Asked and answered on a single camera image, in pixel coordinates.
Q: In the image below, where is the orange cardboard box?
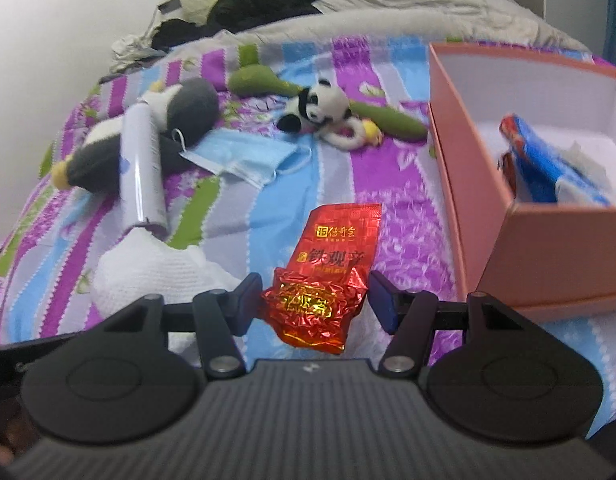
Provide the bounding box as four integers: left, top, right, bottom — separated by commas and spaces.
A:
428, 42, 616, 323

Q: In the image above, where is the striped floral bed sheet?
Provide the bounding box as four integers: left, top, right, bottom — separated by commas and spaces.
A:
0, 35, 616, 441

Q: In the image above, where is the small black cloth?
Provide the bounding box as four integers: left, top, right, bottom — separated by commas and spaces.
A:
150, 17, 209, 51

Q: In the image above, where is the grey duvet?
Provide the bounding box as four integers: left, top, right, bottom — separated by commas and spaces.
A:
215, 0, 591, 53

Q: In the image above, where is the white rumpled cloth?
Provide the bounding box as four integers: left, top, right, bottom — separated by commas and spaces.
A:
110, 34, 156, 61

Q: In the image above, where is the blue tissue pack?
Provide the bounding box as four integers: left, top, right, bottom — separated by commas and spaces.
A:
499, 114, 613, 207

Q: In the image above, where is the panda plush toy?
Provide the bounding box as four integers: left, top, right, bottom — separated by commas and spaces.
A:
277, 77, 350, 136

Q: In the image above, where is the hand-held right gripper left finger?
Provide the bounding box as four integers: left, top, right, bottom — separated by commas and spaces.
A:
103, 272, 264, 378

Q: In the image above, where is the white spray bottle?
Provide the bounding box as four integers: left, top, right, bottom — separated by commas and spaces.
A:
119, 102, 168, 236

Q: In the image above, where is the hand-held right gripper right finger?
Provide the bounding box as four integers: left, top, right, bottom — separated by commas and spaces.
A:
368, 270, 519, 378

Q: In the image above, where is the grey penguin plush toy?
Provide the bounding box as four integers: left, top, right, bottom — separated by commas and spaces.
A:
50, 79, 221, 193

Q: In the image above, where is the yellow plush with white ring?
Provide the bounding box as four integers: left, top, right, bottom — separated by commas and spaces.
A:
324, 117, 384, 152

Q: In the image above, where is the blue face mask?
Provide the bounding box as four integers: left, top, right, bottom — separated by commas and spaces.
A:
180, 127, 313, 190

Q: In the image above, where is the red foil tea packet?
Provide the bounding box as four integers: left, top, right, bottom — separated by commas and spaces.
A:
260, 203, 382, 356

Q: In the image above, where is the green plush toy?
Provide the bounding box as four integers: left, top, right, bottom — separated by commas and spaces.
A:
229, 65, 430, 142

